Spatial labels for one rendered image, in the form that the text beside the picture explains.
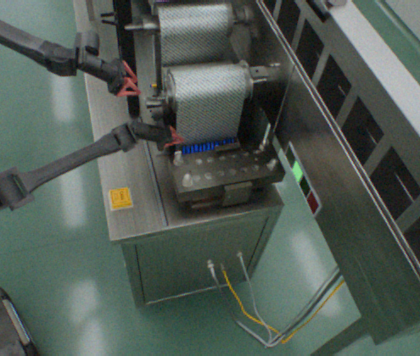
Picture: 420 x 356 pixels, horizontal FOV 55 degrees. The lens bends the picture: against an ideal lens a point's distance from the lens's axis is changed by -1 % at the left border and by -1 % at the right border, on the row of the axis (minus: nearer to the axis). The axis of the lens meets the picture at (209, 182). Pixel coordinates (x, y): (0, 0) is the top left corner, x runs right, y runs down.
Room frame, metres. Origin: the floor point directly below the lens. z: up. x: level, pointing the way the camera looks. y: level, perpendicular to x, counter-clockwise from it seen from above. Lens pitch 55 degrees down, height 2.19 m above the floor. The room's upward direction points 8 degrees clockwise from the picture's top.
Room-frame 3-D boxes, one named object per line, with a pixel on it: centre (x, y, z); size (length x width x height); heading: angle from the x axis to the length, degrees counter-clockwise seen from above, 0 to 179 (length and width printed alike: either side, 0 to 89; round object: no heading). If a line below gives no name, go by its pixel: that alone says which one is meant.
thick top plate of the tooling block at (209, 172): (0.90, -0.06, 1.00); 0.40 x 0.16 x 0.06; 112
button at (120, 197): (0.76, 0.32, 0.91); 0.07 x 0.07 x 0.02; 22
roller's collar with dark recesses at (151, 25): (1.22, 0.28, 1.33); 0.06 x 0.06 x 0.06; 22
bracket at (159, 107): (1.02, 0.21, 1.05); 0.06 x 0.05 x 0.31; 112
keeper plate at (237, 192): (0.82, -0.10, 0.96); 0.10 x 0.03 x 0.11; 112
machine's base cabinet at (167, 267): (1.89, 0.47, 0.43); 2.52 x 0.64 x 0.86; 22
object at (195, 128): (0.99, 0.03, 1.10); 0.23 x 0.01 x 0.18; 112
